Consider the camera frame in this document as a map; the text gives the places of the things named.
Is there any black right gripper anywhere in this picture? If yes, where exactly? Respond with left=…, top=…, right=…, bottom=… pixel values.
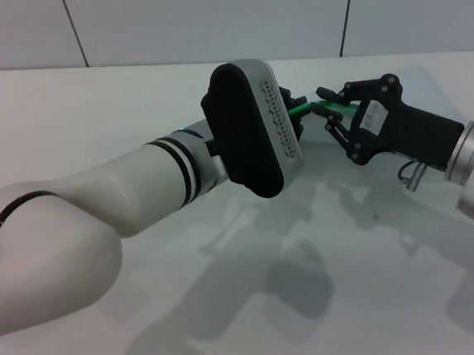
left=309, top=67, right=468, bottom=180

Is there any clear green-zip document bag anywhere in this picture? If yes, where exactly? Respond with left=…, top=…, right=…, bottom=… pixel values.
left=285, top=62, right=446, bottom=149

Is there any right wrist cable connector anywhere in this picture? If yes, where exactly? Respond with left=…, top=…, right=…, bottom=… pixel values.
left=397, top=160, right=429, bottom=191

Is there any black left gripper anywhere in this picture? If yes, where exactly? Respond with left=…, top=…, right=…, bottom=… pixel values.
left=277, top=83, right=312, bottom=141

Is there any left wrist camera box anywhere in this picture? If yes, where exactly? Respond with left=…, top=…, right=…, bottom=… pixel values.
left=196, top=55, right=308, bottom=205

